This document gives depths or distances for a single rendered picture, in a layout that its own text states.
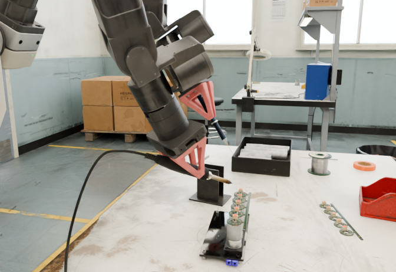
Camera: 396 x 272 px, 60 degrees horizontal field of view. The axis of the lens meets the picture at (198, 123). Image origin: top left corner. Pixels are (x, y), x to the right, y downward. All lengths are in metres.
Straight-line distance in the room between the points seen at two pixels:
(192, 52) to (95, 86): 3.78
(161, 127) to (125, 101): 3.63
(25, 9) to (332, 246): 0.77
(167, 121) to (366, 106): 4.60
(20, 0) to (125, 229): 0.53
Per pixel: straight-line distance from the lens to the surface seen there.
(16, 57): 0.88
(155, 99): 0.52
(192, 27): 0.76
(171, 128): 0.54
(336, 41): 2.47
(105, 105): 4.26
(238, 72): 4.92
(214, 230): 0.66
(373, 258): 0.67
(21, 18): 0.87
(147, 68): 0.48
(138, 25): 0.46
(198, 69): 0.53
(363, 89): 5.01
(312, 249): 0.66
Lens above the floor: 1.08
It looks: 12 degrees down
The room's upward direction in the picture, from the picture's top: straight up
